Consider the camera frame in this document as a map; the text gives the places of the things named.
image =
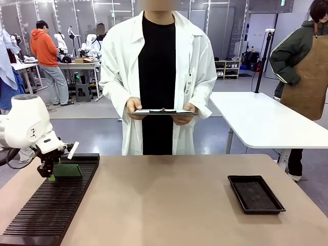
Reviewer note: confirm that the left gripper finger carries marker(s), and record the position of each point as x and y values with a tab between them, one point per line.
46	171
57	162

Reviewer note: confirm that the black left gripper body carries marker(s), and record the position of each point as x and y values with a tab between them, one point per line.
52	157

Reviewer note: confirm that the green PCB board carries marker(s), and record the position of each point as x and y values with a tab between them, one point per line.
68	171

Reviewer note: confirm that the clipboard with black clip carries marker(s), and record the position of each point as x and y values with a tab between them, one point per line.
164	112

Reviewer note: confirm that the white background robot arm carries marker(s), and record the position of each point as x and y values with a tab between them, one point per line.
89	41
61	42

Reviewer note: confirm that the right forearm in white sleeve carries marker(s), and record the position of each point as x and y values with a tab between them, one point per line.
112	94

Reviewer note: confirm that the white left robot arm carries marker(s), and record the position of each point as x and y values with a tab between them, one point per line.
25	120

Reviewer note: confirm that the left forearm in white sleeve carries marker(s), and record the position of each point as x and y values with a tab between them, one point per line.
205	100

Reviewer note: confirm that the black slotted PCB rack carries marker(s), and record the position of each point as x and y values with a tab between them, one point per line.
51	205

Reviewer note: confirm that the person's right hand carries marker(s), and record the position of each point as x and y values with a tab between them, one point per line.
134	103

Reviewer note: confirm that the person's left hand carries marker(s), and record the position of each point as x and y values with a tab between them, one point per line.
183	120

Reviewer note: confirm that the grey step stool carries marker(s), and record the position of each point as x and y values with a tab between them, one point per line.
83	92

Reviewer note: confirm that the blue fabric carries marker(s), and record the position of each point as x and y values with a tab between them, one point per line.
7	97

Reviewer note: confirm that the black device with green light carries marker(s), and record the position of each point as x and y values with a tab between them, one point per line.
79	78

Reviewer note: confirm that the white background desk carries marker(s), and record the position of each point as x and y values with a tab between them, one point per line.
77	65

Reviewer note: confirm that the flat cardboard box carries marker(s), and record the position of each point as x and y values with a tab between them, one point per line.
83	60

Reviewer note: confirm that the hanging light blue garment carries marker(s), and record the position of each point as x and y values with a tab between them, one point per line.
7	59

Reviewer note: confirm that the person in orange hoodie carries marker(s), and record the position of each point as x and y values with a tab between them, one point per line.
42	48

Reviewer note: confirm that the person in white lab coat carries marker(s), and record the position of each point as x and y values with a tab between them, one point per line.
120	64

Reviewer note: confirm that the background person in white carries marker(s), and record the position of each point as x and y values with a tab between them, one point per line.
100	36

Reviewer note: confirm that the white name badge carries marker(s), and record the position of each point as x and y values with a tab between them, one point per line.
188	85

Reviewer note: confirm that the wooden shoe shelf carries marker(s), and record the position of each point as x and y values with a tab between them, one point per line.
227	69

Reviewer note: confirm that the black plastic tray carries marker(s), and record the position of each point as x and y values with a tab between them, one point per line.
256	197

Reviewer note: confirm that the white rounded table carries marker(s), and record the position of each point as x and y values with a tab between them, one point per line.
256	120

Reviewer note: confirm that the black luggage bags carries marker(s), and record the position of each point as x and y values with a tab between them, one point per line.
252	60

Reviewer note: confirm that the black pole stand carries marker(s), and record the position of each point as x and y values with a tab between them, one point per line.
264	61

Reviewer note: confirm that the person in brown apron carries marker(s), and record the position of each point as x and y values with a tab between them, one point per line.
307	77

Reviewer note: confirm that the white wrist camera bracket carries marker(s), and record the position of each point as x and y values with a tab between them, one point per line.
73	150

